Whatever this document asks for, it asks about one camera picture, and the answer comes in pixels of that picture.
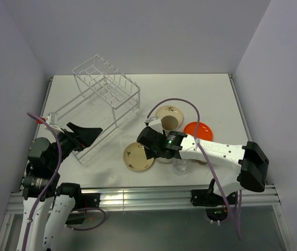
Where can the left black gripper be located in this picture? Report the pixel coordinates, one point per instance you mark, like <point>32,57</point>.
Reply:
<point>88,135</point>

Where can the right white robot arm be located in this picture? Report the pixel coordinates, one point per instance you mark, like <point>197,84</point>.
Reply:
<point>247,164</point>

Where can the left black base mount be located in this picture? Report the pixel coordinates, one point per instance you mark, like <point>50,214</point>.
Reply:
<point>88,200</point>

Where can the beige plate with black motif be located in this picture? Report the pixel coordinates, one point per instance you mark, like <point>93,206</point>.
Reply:
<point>170,110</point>

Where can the white wire dish rack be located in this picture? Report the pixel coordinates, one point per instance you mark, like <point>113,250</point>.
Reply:
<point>97,95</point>

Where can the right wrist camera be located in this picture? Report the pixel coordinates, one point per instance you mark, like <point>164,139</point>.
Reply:
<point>154,123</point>

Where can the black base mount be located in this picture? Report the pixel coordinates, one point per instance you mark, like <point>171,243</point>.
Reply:
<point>216,209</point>
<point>88,200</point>

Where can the clear glass tumbler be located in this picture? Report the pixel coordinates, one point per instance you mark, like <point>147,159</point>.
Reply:
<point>180,166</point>

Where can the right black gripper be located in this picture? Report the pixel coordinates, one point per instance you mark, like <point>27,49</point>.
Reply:
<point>150,153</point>

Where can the white floral bowl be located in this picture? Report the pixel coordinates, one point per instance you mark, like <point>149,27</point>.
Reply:
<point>164,160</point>

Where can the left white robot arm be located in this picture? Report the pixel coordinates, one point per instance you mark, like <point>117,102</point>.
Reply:
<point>47,204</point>

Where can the aluminium frame rail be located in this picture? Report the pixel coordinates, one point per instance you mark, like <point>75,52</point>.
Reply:
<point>152,210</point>

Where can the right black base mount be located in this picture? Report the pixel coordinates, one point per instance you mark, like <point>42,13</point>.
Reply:
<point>216,209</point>

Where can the orange plastic plate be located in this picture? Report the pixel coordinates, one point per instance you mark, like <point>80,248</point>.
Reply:
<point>204,132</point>

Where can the beige plastic cup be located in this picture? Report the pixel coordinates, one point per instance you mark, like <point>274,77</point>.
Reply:
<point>169,123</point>

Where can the beige plate with red stamps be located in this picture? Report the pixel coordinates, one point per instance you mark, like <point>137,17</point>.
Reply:
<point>135,159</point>

